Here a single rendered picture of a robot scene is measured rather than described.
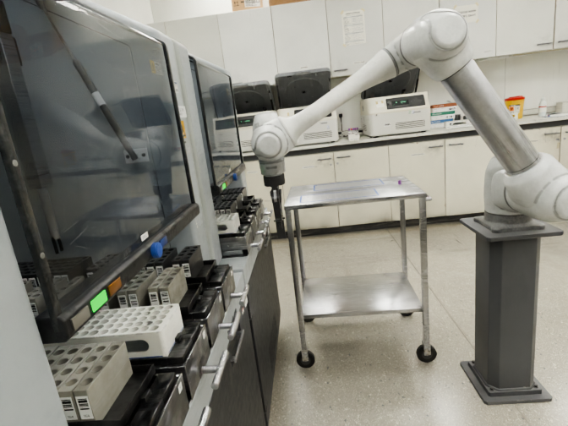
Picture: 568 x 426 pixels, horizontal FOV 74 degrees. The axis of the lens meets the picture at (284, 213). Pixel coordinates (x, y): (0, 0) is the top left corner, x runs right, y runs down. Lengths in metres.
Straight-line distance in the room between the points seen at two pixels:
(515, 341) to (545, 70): 3.58
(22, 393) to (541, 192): 1.30
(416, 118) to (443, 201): 0.83
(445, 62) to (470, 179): 2.85
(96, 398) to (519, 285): 1.44
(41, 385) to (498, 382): 1.64
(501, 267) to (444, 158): 2.36
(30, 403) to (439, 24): 1.13
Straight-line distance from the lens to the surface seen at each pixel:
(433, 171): 3.85
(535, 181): 1.36
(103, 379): 0.64
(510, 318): 1.73
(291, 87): 3.92
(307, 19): 3.99
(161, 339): 0.72
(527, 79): 4.84
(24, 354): 0.53
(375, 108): 3.70
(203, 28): 4.10
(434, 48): 1.17
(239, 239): 1.34
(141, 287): 0.89
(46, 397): 0.57
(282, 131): 1.13
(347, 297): 1.98
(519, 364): 1.85
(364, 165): 3.69
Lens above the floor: 1.20
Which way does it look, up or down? 14 degrees down
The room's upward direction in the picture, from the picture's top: 7 degrees counter-clockwise
